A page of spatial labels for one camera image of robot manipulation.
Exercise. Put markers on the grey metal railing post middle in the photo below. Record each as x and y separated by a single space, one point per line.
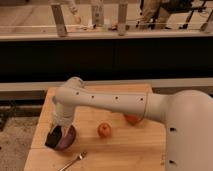
97 14

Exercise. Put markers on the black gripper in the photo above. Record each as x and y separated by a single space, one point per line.
54 137

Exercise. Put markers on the grey metal railing post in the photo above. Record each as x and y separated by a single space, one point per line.
59 20
122 14
97 14

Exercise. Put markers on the silver metal fork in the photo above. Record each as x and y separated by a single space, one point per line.
78 158

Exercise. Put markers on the person legs in background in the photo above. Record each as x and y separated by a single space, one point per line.
150 8

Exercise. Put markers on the black tripod stand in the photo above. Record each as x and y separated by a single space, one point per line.
186 6

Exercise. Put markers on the red apple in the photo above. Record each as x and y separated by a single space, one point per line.
104 130

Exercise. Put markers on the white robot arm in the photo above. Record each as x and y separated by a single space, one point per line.
187 116

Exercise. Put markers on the purple bowl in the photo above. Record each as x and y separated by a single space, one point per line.
67 141

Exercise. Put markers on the orange tomato-like fruit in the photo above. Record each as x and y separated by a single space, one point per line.
133 120

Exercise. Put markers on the grey metal railing post right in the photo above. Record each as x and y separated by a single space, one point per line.
122 14

